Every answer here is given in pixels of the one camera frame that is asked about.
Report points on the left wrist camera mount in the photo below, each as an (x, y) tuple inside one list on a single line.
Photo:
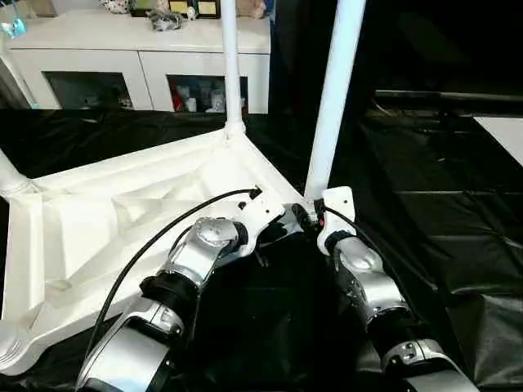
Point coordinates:
[(261, 208)]

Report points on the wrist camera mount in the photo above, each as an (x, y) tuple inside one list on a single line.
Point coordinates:
[(339, 204), (261, 208)]

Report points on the black work mat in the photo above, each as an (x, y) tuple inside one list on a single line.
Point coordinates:
[(429, 224)]

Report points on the tall white jar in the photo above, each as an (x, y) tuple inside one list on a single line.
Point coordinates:
[(216, 100)]

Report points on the white plastic table top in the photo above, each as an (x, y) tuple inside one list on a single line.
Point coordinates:
[(102, 212)]

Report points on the teal white plastic object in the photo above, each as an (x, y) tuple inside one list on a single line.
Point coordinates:
[(14, 28)]

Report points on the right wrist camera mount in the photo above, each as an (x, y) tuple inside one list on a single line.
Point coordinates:
[(339, 204)]

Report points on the white dotted bowl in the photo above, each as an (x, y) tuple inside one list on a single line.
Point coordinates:
[(116, 6)]

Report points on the small white jar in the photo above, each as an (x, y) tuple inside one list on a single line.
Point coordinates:
[(190, 104)]

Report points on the red bottle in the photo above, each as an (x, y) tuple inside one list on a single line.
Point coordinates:
[(177, 98)]

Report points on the white flat board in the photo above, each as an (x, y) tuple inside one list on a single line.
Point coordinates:
[(506, 134)]

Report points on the white sideboard cabinet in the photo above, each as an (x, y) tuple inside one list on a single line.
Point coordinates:
[(102, 41)]

